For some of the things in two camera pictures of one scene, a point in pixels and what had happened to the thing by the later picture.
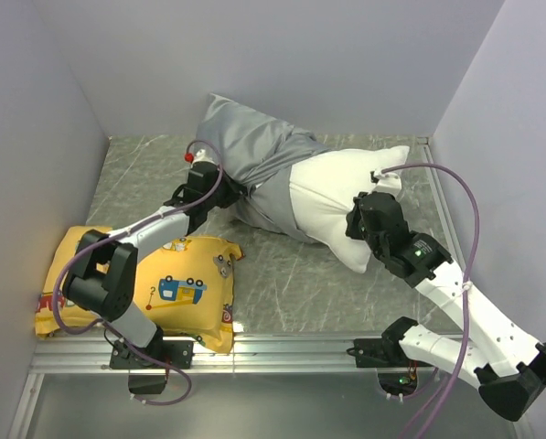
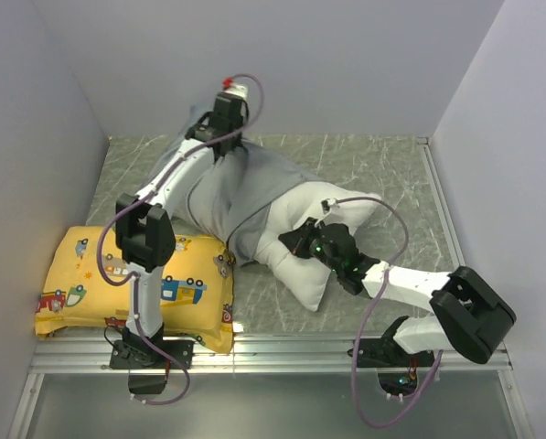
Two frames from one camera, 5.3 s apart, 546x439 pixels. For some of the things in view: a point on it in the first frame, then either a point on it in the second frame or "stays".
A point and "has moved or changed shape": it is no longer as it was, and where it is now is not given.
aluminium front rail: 274,354 stays
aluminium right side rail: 445,210 stays
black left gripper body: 224,196 to 236,125
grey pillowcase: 261,154 has moved or changed shape
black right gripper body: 357,230 to 311,245
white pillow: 323,187 to 308,276
